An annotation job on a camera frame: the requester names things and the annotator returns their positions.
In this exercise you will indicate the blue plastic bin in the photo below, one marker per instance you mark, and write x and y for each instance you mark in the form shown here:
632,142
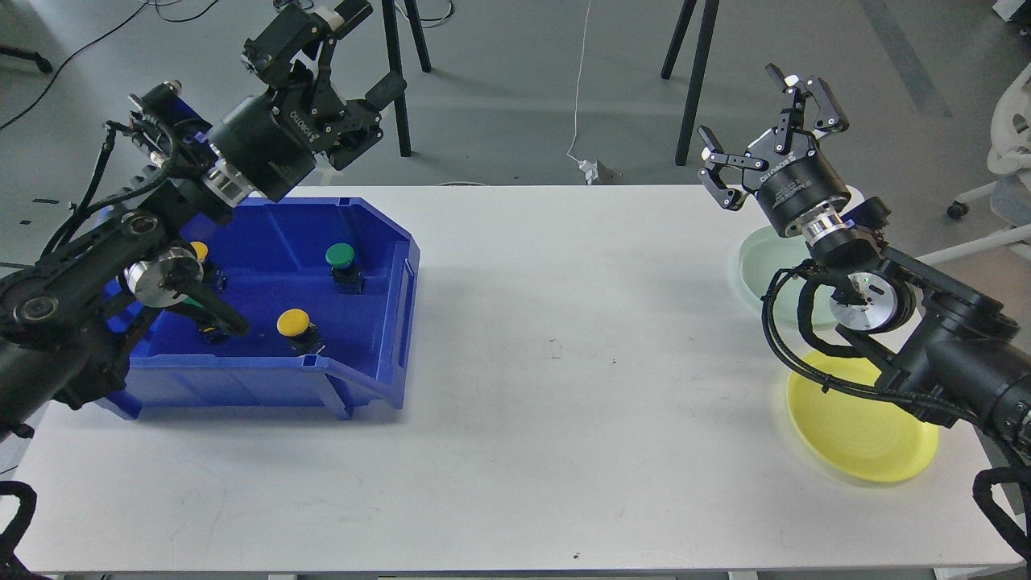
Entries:
327,286

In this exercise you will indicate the pale green plate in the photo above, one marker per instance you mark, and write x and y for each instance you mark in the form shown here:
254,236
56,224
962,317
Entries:
760,256

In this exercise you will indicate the white office chair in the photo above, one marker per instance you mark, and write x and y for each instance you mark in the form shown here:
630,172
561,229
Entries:
1009,161

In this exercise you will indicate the black stand legs left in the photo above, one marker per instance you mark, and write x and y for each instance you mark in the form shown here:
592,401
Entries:
392,37

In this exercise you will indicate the black stand legs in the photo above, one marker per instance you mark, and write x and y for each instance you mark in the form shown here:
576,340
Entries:
392,37
708,22

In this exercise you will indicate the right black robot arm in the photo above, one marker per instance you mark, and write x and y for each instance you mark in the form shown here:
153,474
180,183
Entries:
943,350

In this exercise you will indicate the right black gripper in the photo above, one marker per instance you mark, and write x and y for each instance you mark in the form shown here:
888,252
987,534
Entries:
784,170

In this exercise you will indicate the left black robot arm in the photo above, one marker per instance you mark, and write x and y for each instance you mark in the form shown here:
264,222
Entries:
71,321

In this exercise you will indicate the yellow plate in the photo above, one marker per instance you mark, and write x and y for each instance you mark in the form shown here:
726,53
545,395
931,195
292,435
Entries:
872,441

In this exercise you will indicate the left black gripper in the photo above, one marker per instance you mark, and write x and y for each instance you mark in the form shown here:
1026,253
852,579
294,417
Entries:
270,142

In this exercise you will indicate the black stand legs right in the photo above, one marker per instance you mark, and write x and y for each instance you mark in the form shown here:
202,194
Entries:
708,22

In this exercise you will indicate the yellow push button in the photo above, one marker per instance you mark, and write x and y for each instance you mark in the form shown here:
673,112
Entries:
301,334
213,275

